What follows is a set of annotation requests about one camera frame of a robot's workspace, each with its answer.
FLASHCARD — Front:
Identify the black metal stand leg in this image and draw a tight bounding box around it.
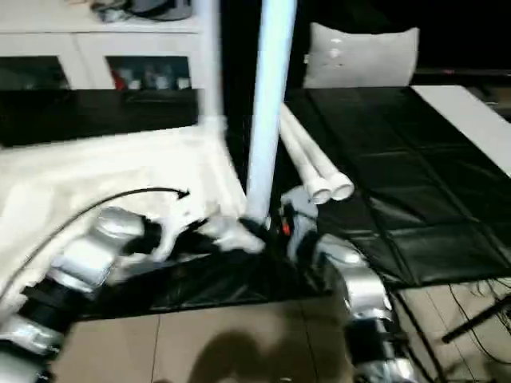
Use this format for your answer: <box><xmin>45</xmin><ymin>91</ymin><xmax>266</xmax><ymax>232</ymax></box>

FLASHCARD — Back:
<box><xmin>441</xmin><ymin>300</ymin><xmax>511</xmax><ymax>345</ymax></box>

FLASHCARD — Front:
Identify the white plastic table leg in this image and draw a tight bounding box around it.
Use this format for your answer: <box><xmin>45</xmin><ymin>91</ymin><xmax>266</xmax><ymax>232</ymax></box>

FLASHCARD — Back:
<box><xmin>280</xmin><ymin>115</ymin><xmax>333</xmax><ymax>205</ymax></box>
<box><xmin>282</xmin><ymin>102</ymin><xmax>355</xmax><ymax>202</ymax></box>
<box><xmin>244</xmin><ymin>0</ymin><xmax>299</xmax><ymax>227</ymax></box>
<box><xmin>196</xmin><ymin>0</ymin><xmax>227</xmax><ymax>131</ymax></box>

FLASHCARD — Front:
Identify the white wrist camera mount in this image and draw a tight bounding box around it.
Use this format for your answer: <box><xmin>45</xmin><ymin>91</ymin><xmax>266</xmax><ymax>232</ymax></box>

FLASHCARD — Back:
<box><xmin>153</xmin><ymin>207</ymin><xmax>211</xmax><ymax>263</ymax></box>
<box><xmin>278</xmin><ymin>186</ymin><xmax>321</xmax><ymax>263</ymax></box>

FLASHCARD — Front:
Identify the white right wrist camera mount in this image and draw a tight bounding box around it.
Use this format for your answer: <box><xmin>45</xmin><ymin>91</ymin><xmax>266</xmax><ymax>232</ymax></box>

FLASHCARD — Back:
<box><xmin>278</xmin><ymin>186</ymin><xmax>321</xmax><ymax>263</ymax></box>

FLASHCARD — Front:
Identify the grey pot on cabinet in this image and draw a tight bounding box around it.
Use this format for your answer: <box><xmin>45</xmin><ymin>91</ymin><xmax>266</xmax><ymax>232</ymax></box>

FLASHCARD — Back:
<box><xmin>129</xmin><ymin>0</ymin><xmax>193</xmax><ymax>22</ymax></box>

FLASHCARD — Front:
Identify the white glass-door cabinet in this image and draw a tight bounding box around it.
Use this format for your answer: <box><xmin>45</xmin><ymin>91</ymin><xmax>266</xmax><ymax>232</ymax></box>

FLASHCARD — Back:
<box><xmin>0</xmin><ymin>0</ymin><xmax>215</xmax><ymax>92</ymax></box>

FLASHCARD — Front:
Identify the black table mat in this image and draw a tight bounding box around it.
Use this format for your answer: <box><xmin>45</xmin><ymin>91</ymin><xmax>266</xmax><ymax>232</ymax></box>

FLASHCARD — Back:
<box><xmin>0</xmin><ymin>85</ymin><xmax>511</xmax><ymax>320</ymax></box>

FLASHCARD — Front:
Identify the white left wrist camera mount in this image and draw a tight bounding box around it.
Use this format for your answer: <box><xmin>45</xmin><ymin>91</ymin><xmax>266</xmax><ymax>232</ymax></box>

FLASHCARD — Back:
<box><xmin>153</xmin><ymin>207</ymin><xmax>211</xmax><ymax>263</ymax></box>

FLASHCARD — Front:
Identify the white plastic table top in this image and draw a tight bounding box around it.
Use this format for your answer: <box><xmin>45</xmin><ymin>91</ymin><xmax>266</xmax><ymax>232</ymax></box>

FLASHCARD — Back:
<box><xmin>0</xmin><ymin>117</ymin><xmax>265</xmax><ymax>318</ymax></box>

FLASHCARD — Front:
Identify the grey pillow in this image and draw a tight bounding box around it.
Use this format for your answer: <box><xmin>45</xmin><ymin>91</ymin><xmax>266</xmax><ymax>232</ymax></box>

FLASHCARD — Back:
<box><xmin>302</xmin><ymin>22</ymin><xmax>421</xmax><ymax>89</ymax></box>

